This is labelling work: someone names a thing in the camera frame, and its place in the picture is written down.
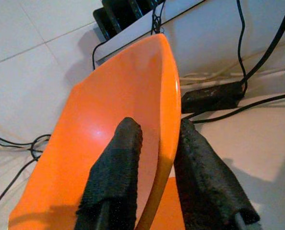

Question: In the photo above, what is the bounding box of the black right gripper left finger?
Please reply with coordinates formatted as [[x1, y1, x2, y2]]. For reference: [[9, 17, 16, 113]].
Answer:
[[74, 116, 143, 230]]

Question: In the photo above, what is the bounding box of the orange plastic bowl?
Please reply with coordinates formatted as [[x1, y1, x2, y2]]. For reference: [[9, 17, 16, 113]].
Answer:
[[8, 33, 182, 230], [154, 176, 190, 230]]

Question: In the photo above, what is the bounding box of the black power adapter brick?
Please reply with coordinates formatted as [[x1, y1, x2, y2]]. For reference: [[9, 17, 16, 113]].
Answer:
[[180, 81, 244, 115]]

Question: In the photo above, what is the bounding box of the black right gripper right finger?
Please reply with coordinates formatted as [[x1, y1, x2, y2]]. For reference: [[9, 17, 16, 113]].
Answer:
[[173, 118, 261, 230]]

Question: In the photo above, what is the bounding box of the black power cable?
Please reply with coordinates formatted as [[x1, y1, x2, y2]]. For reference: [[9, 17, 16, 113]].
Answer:
[[151, 0, 165, 35], [236, 0, 249, 95], [191, 92, 285, 124], [0, 157, 41, 218], [92, 39, 109, 70], [240, 0, 285, 84], [0, 133, 52, 160]]

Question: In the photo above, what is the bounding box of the black charger box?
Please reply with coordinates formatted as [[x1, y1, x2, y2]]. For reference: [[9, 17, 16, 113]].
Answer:
[[93, 0, 167, 42]]

